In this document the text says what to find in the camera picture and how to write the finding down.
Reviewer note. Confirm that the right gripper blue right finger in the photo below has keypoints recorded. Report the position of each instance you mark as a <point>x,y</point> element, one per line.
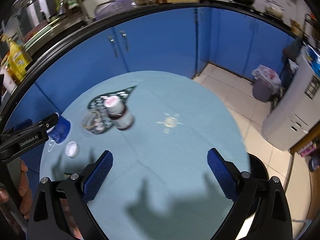
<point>225,172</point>

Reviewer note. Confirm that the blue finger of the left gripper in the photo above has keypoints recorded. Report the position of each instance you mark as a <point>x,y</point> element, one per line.
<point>48,122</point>
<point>23,125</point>

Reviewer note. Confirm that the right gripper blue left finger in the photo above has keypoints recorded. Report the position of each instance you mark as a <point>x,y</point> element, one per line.
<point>94,175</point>

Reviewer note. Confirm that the blue round tin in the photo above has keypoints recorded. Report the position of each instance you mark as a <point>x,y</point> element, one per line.
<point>59,132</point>

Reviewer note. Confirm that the white bottle cap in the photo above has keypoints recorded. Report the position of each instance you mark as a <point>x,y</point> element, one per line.
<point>72,149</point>

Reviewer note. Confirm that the clear round plastic lid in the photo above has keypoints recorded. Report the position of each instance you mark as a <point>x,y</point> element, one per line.
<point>97,121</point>

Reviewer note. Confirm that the brown medicine bottle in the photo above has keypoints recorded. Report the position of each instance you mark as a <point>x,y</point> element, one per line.
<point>118,112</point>

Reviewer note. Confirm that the black trash bin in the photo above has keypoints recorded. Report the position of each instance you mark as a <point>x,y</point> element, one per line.
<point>258,172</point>

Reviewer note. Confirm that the blue kitchen cabinets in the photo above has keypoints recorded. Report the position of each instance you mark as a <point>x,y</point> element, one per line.
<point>178,39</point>

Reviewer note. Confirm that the person's left hand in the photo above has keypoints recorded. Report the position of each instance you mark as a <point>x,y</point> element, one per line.
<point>25,192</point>

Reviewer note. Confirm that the yellow detergent bottle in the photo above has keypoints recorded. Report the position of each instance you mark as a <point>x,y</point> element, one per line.
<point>18,57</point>

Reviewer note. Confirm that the teal printed tablecloth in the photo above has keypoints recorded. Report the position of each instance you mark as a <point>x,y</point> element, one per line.
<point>160,185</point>

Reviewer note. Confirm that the spray cans on floor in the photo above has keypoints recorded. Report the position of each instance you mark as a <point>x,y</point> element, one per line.
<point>309,148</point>

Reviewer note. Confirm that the dark glass jar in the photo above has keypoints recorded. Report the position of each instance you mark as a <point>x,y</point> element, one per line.
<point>314,163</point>

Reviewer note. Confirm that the white tall appliance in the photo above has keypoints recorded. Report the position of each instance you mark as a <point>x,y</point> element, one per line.
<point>298,110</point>

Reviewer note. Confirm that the grey bin with plastic bag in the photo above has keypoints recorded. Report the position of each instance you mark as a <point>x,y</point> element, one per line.
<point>266,83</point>

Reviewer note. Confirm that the purple plastic basket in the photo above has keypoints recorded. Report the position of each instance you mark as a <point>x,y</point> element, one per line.
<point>111,8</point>

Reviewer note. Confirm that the blue snack bag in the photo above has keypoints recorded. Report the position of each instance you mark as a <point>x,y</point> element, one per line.
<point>312,56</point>

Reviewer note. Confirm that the white clay pot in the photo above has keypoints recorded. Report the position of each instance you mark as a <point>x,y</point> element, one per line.
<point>273,8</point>

